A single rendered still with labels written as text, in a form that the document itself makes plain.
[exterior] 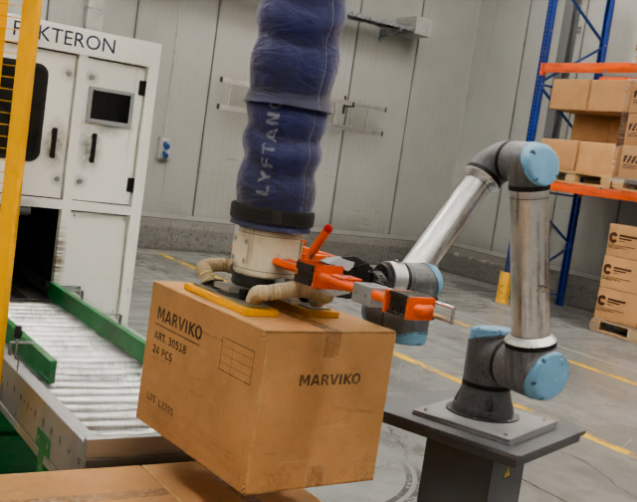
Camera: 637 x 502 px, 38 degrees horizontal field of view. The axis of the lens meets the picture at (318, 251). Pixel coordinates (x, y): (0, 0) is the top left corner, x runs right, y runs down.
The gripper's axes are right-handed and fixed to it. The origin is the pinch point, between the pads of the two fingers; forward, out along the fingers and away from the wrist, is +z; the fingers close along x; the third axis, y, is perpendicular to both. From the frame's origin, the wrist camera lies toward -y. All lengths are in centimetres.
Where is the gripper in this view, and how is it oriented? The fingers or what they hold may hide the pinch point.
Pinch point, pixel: (323, 276)
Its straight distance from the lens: 225.1
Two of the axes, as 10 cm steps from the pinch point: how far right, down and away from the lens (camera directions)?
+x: 1.4, -9.8, -1.0
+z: -8.3, -0.6, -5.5
